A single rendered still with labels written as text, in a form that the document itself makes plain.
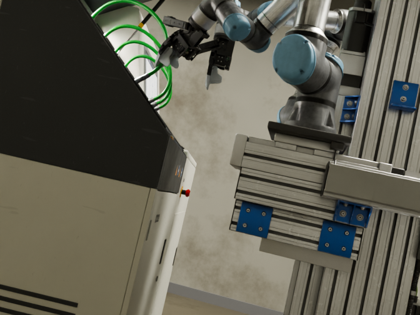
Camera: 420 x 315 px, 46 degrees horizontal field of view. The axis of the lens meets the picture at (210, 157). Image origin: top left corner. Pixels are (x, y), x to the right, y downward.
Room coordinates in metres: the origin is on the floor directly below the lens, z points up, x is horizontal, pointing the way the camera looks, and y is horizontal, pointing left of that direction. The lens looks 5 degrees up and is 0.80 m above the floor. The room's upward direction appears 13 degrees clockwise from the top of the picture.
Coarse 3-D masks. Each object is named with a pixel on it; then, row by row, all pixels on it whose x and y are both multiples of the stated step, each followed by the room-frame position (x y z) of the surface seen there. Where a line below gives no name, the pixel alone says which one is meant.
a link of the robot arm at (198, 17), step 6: (198, 6) 1.49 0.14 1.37; (192, 12) 1.51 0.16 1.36; (198, 12) 1.48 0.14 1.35; (192, 18) 1.50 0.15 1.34; (198, 18) 1.49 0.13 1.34; (204, 18) 1.48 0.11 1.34; (198, 24) 1.50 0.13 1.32; (204, 24) 1.50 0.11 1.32; (210, 24) 1.50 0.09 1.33; (204, 30) 1.53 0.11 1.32
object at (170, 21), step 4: (164, 16) 1.58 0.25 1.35; (168, 16) 1.58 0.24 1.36; (164, 20) 1.58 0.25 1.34; (168, 20) 1.57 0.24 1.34; (172, 20) 1.56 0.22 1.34; (176, 20) 1.55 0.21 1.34; (180, 20) 1.55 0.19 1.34; (168, 24) 1.58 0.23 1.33; (172, 24) 1.56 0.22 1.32; (176, 24) 1.55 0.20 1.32; (180, 24) 1.54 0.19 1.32; (184, 24) 1.53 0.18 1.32; (188, 24) 1.53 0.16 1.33; (184, 28) 1.54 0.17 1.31
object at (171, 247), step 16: (96, 16) 2.12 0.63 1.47; (112, 16) 2.11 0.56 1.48; (128, 16) 2.11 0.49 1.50; (112, 32) 2.11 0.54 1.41; (128, 32) 2.11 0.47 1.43; (128, 48) 2.11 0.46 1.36; (192, 176) 2.71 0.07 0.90; (176, 208) 2.17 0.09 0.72; (176, 224) 2.35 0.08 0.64; (176, 240) 2.58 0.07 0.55; (160, 272) 2.11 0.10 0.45; (160, 288) 2.27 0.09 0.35; (160, 304) 2.49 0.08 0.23
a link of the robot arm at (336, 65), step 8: (328, 56) 1.33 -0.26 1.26; (336, 56) 1.34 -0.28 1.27; (336, 64) 1.34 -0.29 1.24; (336, 72) 1.34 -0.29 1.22; (328, 80) 1.31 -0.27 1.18; (336, 80) 1.34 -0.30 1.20; (320, 88) 1.31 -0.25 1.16; (328, 88) 1.33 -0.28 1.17; (336, 88) 1.35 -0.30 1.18; (296, 96) 1.39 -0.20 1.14; (312, 96) 1.34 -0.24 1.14; (320, 96) 1.33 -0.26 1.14; (328, 96) 1.34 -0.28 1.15; (336, 96) 1.36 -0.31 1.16
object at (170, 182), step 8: (176, 144) 1.62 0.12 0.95; (168, 152) 1.46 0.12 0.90; (176, 152) 1.67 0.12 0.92; (168, 160) 1.50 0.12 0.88; (176, 160) 1.72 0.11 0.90; (184, 160) 2.02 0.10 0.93; (168, 168) 1.55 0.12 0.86; (168, 176) 1.60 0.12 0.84; (176, 176) 1.85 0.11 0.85; (160, 184) 1.45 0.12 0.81; (168, 184) 1.65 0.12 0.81; (176, 184) 1.92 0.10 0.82; (176, 192) 2.02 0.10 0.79
